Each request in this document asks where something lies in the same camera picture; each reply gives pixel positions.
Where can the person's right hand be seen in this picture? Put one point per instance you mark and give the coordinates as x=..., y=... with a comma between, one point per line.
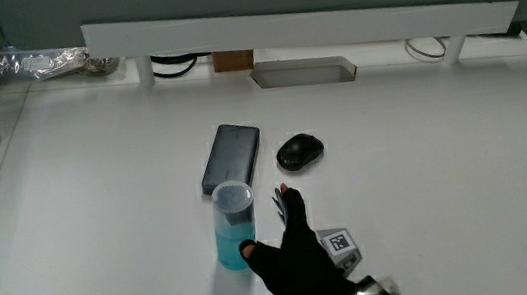
x=298, y=264

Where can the blue cleaning spray bottle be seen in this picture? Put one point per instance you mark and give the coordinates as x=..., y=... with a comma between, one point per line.
x=234, y=231

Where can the black computer mouse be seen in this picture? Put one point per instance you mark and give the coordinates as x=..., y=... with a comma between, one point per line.
x=299, y=151

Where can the black power bank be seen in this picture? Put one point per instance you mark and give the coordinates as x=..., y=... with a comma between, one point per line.
x=231, y=157

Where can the small wooden block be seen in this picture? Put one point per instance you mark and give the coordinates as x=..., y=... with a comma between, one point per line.
x=233, y=61

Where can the white monitor riser shelf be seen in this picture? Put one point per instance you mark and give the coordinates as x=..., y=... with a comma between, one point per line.
x=299, y=29

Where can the clear plastic bag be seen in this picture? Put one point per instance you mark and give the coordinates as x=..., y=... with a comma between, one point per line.
x=39, y=63

